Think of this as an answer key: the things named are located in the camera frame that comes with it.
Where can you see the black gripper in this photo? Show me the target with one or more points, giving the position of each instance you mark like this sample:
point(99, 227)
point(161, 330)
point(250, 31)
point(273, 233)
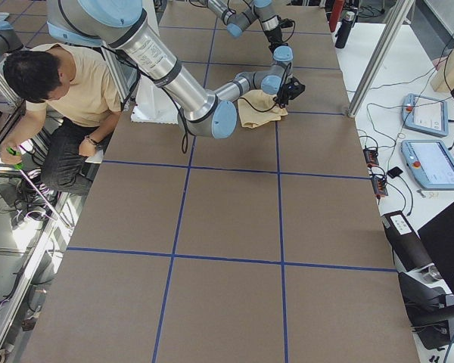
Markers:
point(275, 38)
point(282, 99)

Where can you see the beige long-sleeve printed shirt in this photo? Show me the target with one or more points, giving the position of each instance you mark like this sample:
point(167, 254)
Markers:
point(256, 108)

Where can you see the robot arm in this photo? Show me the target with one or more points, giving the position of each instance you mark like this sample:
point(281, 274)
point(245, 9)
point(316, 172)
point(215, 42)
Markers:
point(237, 22)
point(124, 25)

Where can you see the black water bottle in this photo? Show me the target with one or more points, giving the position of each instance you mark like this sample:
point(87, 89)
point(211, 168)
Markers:
point(344, 30)

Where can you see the far blue teach pendant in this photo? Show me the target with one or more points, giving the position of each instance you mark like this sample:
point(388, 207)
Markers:
point(425, 114)

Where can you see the blue teach pendant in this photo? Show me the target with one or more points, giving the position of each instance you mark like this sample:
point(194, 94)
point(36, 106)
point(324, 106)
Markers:
point(425, 114)
point(430, 162)

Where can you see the near blue teach pendant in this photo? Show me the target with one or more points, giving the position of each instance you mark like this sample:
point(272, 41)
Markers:
point(430, 162)

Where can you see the brown table mat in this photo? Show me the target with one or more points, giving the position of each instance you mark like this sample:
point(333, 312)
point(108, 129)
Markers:
point(266, 246)

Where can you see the seated person in beige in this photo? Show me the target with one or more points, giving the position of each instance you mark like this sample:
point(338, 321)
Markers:
point(76, 82)

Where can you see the black monitor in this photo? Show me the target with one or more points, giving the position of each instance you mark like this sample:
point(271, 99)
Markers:
point(437, 236)

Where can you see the aluminium frame post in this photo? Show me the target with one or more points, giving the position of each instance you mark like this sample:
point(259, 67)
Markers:
point(390, 31)

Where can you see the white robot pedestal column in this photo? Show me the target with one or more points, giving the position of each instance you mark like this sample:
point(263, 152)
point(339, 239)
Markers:
point(153, 104)

